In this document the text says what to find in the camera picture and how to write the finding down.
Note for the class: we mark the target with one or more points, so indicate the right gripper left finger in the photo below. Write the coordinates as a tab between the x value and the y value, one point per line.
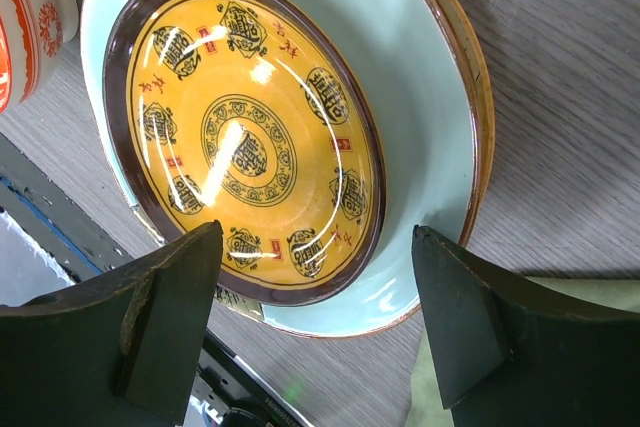
119	349

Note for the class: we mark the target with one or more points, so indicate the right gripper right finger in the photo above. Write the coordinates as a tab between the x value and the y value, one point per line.
506	351

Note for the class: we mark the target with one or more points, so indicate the yellow patterned plate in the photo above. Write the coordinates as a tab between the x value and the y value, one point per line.
243	112

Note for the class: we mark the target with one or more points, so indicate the light green flower plate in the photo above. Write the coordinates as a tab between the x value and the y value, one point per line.
415	88

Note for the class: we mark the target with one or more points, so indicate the white orange patterned bowl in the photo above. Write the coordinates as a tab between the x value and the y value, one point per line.
32	35

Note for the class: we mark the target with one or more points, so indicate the olive green cloth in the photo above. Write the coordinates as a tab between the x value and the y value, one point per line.
426	407

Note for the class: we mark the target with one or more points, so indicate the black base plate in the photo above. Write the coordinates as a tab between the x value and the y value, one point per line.
226	390

